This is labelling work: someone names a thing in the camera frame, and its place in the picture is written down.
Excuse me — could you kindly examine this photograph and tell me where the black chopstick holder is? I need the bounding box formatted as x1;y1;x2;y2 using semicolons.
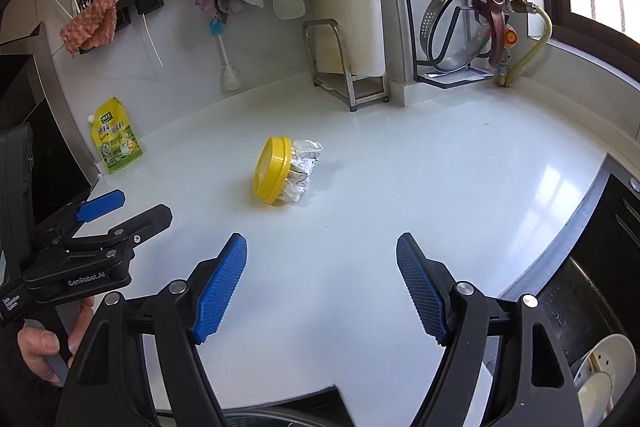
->
77;7;132;56

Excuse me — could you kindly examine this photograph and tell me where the gas valve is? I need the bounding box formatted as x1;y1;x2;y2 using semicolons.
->
497;0;532;68

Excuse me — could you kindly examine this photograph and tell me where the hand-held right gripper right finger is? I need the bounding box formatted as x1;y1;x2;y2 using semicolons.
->
396;233;586;427

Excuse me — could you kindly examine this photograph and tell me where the yellow gas hose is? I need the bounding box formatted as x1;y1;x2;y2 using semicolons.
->
497;4;553;88

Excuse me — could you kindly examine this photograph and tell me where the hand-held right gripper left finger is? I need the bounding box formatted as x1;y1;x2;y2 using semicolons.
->
54;233;248;427

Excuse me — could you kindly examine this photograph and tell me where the person's left hand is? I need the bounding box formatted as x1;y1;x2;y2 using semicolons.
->
17;296;96;388

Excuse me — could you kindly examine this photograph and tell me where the pink dish cloth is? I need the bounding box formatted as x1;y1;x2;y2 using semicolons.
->
60;0;120;56

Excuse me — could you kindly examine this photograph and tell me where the white bowl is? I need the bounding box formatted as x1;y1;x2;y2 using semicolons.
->
575;372;613;427

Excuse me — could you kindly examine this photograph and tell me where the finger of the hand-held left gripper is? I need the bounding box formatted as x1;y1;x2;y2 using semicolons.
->
47;189;126;240
62;203;174;255

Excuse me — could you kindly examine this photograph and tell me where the black kitchen sink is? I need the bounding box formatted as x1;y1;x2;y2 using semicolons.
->
500;152;640;427

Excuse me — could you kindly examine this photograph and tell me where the yellow lidded paper tub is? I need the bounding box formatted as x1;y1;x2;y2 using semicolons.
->
251;136;326;206

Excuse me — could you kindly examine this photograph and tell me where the glass pot lid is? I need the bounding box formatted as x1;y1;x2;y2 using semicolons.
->
420;0;507;72

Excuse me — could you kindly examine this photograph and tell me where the white bottle brush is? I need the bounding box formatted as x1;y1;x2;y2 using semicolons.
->
207;19;243;92

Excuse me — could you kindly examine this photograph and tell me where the yellow green seasoning pouch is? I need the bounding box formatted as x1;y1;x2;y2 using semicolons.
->
87;96;145;175

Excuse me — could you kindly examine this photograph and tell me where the white perforated dish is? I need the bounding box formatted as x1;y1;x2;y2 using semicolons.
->
570;334;632;408

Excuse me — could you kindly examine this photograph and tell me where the white plastic stick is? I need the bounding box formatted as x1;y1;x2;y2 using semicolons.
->
144;14;164;68

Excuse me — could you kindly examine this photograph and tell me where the steel cutting board holder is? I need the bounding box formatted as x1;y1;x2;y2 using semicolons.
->
302;19;391;112

